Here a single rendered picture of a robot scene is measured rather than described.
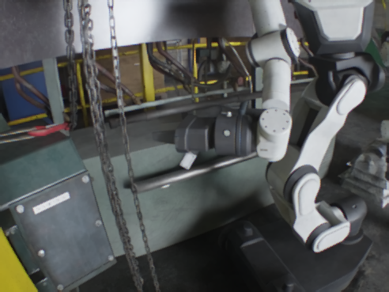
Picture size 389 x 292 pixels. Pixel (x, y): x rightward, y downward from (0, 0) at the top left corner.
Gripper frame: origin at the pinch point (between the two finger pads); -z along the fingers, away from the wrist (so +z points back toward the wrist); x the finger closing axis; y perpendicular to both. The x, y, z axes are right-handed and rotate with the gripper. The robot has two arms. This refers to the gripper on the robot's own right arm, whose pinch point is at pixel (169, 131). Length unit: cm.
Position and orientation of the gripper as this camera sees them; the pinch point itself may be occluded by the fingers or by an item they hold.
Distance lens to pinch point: 61.7
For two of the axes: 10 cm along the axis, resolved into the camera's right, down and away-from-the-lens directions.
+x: 2.4, -4.1, 8.8
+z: 9.7, 0.5, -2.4
